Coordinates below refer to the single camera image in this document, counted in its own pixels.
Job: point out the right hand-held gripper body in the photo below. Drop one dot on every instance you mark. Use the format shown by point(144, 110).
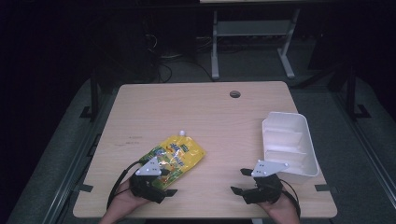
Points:
point(264, 189)

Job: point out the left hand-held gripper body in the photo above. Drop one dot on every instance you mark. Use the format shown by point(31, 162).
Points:
point(146, 185)

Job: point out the person's right hand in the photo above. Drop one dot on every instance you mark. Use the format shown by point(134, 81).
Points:
point(281, 210)

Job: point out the white metal table frame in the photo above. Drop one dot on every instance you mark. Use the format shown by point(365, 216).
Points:
point(215, 46)

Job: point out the black tape strip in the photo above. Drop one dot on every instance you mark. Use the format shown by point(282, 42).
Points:
point(322, 187)
point(85, 188)

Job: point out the white divided plastic bin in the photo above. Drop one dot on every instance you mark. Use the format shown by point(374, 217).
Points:
point(289, 137)

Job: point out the yellow spout pouch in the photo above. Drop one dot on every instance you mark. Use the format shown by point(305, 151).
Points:
point(183, 152)

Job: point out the black metal stand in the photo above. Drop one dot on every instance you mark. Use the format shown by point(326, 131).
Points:
point(351, 93)
point(94, 93)

